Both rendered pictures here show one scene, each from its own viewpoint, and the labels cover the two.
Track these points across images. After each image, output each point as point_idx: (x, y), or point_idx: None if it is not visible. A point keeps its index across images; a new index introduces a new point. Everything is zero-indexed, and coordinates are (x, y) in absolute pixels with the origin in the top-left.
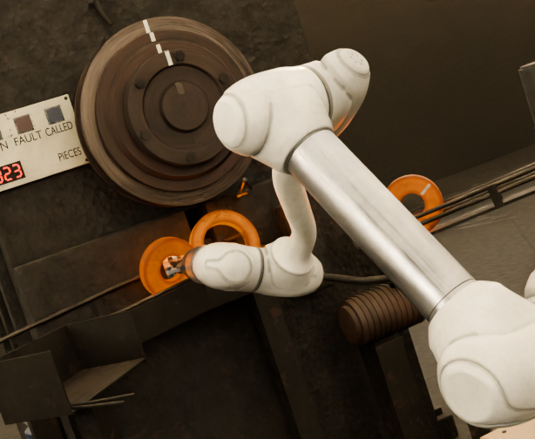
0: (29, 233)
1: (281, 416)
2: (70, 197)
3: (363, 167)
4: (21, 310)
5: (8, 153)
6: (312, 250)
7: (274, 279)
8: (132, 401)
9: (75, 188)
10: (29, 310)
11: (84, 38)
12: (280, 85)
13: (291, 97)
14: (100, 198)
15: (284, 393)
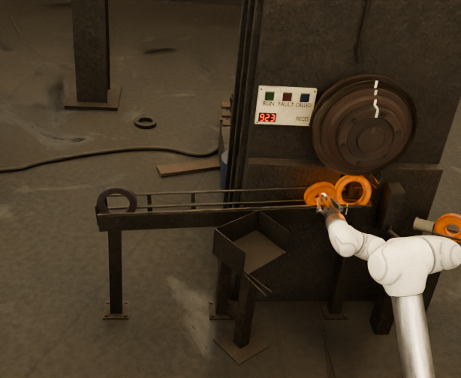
0: (263, 145)
1: (334, 264)
2: (291, 136)
3: (424, 324)
4: (243, 169)
5: (272, 108)
6: None
7: (362, 256)
8: None
9: (296, 133)
10: (246, 181)
11: (341, 62)
12: (411, 264)
13: (412, 274)
14: (305, 142)
15: (341, 264)
